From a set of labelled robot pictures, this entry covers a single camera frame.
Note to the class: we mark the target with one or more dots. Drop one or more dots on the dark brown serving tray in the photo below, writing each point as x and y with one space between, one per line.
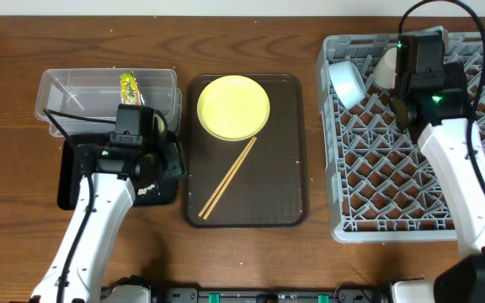
270 188

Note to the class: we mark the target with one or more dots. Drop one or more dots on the black plastic bin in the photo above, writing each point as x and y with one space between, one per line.
67 177

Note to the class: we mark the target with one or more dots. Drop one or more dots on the yellow round plate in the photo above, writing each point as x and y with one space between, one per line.
233 108

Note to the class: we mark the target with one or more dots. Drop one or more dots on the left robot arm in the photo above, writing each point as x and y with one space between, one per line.
109 174

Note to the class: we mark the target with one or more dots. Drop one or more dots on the wooden chopstick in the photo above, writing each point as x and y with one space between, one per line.
223 181
230 181

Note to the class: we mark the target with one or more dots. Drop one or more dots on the spilled white rice pile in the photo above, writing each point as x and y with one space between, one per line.
147 189

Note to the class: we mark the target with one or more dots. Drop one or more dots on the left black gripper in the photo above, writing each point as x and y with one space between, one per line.
165 151

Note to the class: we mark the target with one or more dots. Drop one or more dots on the light blue bowl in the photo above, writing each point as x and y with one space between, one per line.
347 83

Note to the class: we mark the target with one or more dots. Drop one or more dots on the grey plastic dishwasher rack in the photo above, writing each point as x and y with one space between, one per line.
380 187

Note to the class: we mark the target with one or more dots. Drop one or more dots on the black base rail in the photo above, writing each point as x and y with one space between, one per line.
193 293

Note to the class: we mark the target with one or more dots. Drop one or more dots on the clear plastic bin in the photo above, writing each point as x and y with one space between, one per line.
95 93

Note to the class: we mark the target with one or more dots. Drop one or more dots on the green yellow snack wrapper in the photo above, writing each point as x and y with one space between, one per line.
129 90

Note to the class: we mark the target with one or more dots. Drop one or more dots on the white plastic cup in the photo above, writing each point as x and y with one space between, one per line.
385 70

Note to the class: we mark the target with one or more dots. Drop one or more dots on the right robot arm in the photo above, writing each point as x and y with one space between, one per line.
430 101

